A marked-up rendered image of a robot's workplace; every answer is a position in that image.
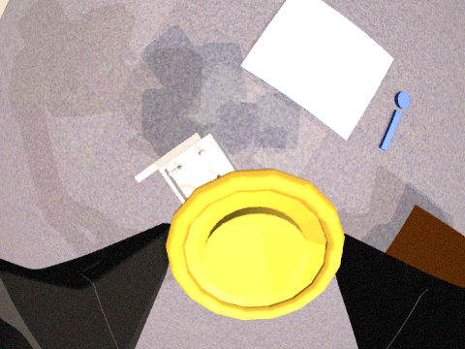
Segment white flat square sheet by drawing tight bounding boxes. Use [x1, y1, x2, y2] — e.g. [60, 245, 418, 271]
[241, 0, 394, 140]

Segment yellow plate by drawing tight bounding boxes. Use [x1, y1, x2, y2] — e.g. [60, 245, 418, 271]
[166, 168, 345, 319]

